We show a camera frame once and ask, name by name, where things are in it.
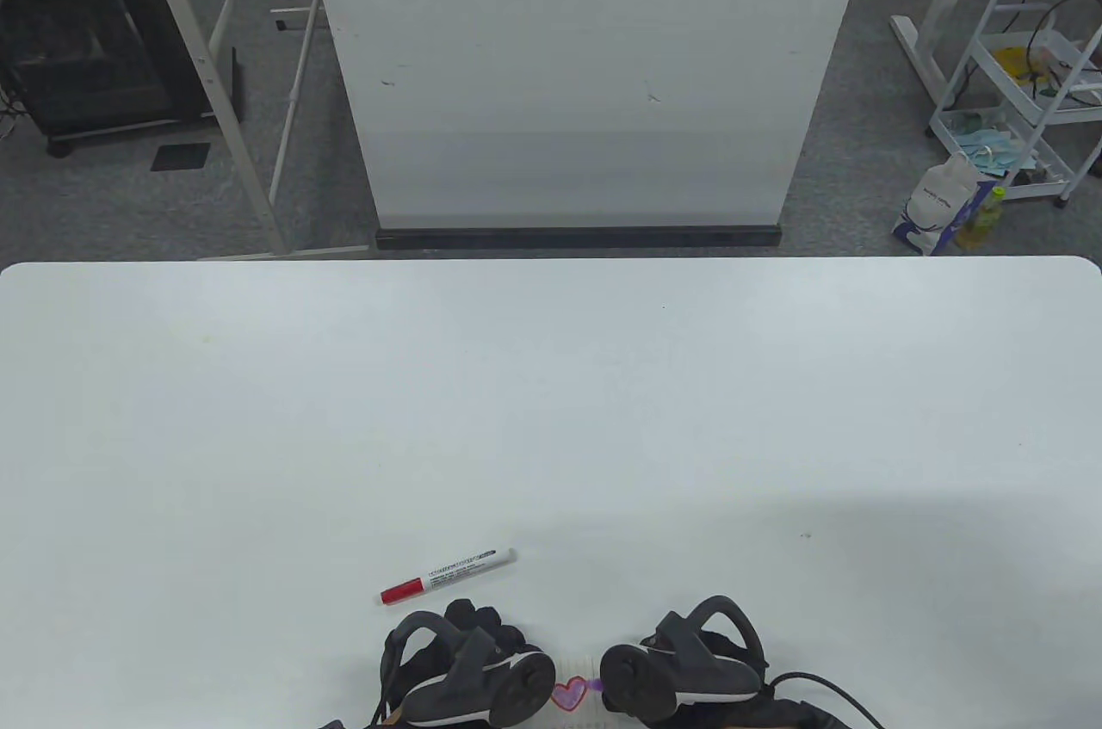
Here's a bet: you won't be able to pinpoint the white plastic bag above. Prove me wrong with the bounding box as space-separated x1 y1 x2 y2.
892 152 982 256

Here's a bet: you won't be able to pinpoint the black cabinet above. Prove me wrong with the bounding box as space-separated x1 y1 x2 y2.
0 0 216 158

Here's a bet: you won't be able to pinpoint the person's left hand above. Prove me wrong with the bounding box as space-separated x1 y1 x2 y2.
441 598 528 658

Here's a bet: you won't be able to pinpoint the yellow-green bottle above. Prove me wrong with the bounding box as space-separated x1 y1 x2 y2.
957 187 1006 252

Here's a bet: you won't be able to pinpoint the white desk leg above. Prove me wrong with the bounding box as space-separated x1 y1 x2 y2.
889 0 987 108

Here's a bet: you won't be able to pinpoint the white utility cart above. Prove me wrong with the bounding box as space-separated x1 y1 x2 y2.
928 0 1102 209

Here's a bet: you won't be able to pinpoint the black floor plate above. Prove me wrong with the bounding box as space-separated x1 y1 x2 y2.
152 142 211 172

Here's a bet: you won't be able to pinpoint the person's right hand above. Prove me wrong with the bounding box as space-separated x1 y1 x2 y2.
639 627 758 671

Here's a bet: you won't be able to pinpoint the white metal frame stand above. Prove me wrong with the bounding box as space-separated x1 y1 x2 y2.
129 0 371 261

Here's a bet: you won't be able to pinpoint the teal face masks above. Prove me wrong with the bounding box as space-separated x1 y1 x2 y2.
943 109 1038 170

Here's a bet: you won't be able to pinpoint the grey right wrist tracker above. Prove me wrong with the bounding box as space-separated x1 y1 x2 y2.
599 595 770 723

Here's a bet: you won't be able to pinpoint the grey wrist tracker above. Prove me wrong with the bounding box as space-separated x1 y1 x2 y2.
599 595 770 723
379 611 558 729

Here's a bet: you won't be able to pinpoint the yellow item on cart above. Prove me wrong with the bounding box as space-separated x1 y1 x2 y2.
994 47 1047 83

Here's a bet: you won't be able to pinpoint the black right tracker cable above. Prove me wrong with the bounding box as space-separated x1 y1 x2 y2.
769 671 886 729

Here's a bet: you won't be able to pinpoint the grey left wrist tracker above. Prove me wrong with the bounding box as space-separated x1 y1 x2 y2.
379 611 558 729

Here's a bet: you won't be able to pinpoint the white paper with heart outline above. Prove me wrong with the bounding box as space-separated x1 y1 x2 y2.
547 653 605 729

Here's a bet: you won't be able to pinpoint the white marker with red cap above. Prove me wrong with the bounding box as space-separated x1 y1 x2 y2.
380 548 518 606

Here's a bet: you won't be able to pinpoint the black board base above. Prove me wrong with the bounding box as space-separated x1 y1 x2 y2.
375 225 783 251

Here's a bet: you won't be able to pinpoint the white partition board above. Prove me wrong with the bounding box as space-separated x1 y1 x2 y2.
297 0 881 231

